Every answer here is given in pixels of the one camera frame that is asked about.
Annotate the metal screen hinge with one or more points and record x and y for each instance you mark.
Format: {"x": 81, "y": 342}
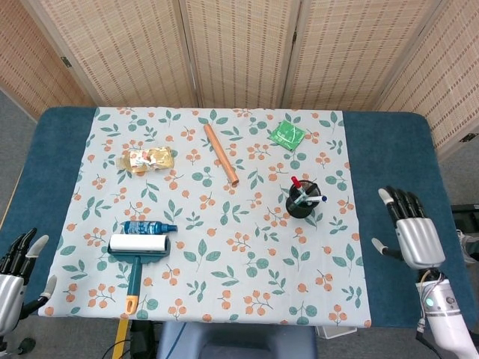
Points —
{"x": 66, "y": 62}
{"x": 294, "y": 37}
{"x": 466, "y": 138}

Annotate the blue spray bottle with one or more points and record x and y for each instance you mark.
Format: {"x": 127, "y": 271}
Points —
{"x": 144, "y": 226}

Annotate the black bar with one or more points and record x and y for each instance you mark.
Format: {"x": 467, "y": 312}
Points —
{"x": 466, "y": 208}

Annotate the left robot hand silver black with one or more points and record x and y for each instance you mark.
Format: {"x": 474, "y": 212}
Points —
{"x": 9, "y": 291}

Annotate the bamboo folding screen panel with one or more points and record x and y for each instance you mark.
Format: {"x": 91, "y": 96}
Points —
{"x": 239, "y": 52}
{"x": 445, "y": 75}
{"x": 119, "y": 52}
{"x": 355, "y": 52}
{"x": 26, "y": 63}

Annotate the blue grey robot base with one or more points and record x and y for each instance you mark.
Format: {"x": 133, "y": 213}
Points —
{"x": 235, "y": 342}

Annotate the yellow floor tape strip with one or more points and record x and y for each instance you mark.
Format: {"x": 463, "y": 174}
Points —
{"x": 120, "y": 338}

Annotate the green sachet packet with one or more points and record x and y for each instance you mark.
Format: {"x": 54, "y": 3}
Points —
{"x": 286, "y": 135}

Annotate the blue table cover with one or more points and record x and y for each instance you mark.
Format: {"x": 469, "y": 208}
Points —
{"x": 396, "y": 157}

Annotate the white sneaker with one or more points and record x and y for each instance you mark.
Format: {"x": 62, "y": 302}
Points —
{"x": 470, "y": 243}

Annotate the teal lint roller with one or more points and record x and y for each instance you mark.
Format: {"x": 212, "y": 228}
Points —
{"x": 136, "y": 254}

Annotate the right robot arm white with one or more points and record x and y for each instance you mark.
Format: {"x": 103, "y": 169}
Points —
{"x": 445, "y": 314}

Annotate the green marker pen black cap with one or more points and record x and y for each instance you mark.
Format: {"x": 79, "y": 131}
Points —
{"x": 302, "y": 198}

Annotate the red-capped marker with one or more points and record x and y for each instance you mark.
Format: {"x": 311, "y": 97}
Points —
{"x": 297, "y": 186}

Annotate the white box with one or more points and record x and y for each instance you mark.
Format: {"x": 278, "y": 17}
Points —
{"x": 335, "y": 331}

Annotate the blue-capped marker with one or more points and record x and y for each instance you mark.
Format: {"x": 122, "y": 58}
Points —
{"x": 316, "y": 197}

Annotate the black pen holder cup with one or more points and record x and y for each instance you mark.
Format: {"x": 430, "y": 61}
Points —
{"x": 299, "y": 210}

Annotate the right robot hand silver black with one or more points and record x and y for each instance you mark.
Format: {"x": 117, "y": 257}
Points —
{"x": 419, "y": 239}

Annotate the black stand under table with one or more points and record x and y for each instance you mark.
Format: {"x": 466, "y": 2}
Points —
{"x": 142, "y": 338}

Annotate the floral tablecloth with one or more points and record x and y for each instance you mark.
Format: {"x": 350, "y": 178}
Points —
{"x": 224, "y": 224}

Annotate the golden snack package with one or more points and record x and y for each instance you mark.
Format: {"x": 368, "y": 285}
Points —
{"x": 147, "y": 160}

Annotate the copper tube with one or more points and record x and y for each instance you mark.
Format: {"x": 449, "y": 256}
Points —
{"x": 221, "y": 155}

